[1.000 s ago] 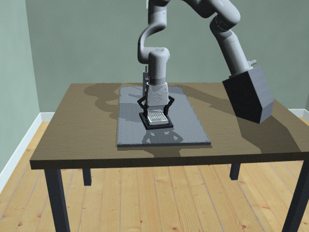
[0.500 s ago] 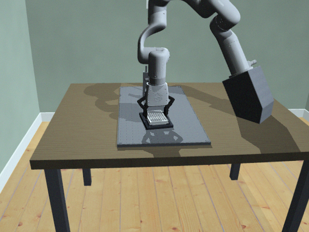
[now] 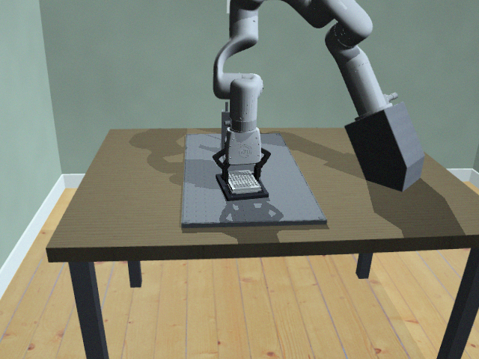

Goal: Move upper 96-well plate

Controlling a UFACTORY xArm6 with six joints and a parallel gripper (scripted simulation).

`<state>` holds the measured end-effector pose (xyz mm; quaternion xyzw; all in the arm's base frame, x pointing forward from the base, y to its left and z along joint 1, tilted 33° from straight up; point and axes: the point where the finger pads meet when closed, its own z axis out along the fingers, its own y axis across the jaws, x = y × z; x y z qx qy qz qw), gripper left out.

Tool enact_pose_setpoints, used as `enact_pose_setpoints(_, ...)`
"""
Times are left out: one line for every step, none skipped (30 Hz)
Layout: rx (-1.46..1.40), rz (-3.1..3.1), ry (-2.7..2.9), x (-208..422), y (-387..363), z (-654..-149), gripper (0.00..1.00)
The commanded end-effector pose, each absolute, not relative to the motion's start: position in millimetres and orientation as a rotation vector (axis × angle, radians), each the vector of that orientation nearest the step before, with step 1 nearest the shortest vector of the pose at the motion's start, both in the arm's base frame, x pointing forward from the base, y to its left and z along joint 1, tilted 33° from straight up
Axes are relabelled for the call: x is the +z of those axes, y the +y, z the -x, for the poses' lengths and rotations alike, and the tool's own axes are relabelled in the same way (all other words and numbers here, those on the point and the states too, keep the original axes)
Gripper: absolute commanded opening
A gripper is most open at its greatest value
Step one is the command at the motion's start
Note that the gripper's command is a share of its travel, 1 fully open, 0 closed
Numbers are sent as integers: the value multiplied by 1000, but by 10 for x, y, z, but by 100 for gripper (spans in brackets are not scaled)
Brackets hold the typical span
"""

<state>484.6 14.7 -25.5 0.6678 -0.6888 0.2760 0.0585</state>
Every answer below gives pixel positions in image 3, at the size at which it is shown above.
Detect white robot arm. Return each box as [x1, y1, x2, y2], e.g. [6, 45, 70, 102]
[213, 0, 398, 132]

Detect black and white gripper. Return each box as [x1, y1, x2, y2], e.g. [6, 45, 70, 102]
[213, 127, 271, 184]

